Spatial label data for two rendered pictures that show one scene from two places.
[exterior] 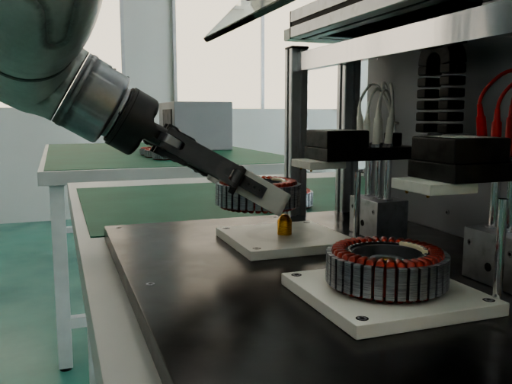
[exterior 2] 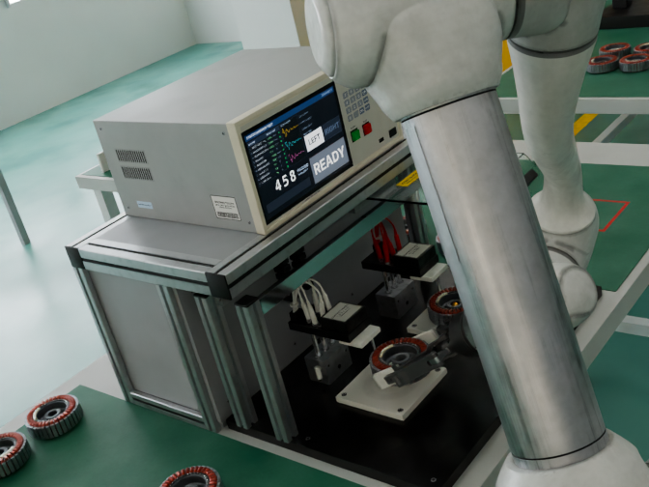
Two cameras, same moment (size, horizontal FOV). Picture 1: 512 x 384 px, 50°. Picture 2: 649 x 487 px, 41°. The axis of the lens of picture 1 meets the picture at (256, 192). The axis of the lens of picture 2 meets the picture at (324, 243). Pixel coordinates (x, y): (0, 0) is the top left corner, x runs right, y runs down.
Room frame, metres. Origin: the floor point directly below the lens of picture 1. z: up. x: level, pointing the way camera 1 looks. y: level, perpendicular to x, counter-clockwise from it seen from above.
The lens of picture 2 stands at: (1.35, 1.13, 1.69)
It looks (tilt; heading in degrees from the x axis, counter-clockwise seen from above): 25 degrees down; 244
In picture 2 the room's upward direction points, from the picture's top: 14 degrees counter-clockwise
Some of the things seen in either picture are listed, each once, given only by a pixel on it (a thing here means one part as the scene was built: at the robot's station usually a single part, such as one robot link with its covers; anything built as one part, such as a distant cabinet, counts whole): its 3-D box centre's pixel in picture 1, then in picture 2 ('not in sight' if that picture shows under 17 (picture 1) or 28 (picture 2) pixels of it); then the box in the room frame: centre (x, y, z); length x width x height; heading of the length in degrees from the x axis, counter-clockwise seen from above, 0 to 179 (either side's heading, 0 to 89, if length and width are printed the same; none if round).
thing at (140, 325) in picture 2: not in sight; (149, 345); (1.05, -0.34, 0.91); 0.28 x 0.03 x 0.32; 110
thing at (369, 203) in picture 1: (377, 216); (328, 359); (0.77, -0.17, 0.80); 0.07 x 0.05 x 0.06; 20
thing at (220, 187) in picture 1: (257, 193); (401, 360); (0.71, 0.00, 0.84); 0.11 x 0.11 x 0.04
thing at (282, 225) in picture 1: (284, 224); not in sight; (0.72, -0.04, 0.80); 0.02 x 0.02 x 0.03
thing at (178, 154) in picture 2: not in sight; (252, 128); (0.71, -0.39, 1.22); 0.44 x 0.39 x 0.20; 20
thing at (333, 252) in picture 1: (386, 267); (455, 306); (0.49, -0.12, 0.80); 0.11 x 0.11 x 0.04
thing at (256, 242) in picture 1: (284, 238); (391, 385); (0.72, -0.04, 0.78); 0.15 x 0.15 x 0.01; 20
